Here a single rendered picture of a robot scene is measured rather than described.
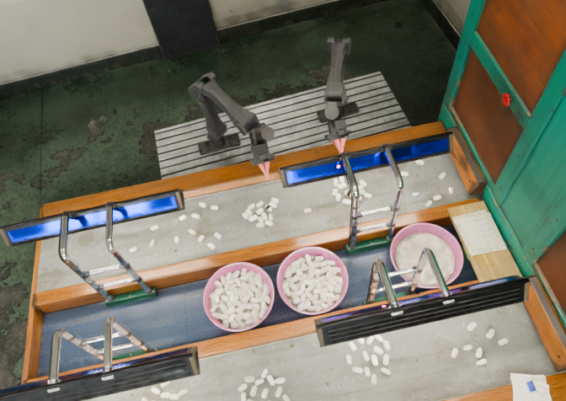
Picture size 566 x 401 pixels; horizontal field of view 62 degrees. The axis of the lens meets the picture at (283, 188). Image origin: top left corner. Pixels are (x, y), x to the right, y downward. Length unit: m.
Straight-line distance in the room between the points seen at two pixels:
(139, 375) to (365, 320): 0.65
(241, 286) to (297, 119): 0.91
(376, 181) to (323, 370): 0.80
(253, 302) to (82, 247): 0.77
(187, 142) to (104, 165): 1.10
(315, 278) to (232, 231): 0.39
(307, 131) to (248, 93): 1.24
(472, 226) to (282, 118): 1.02
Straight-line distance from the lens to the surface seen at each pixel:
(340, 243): 1.91
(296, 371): 1.74
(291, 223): 1.94
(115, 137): 3.48
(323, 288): 1.81
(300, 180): 1.66
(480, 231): 1.96
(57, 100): 3.95
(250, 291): 1.84
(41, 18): 3.75
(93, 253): 2.11
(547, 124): 1.60
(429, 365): 1.77
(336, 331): 1.40
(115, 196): 2.18
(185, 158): 2.31
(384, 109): 2.40
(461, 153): 2.05
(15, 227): 1.85
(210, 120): 2.12
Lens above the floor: 2.44
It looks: 57 degrees down
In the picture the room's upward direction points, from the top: 9 degrees counter-clockwise
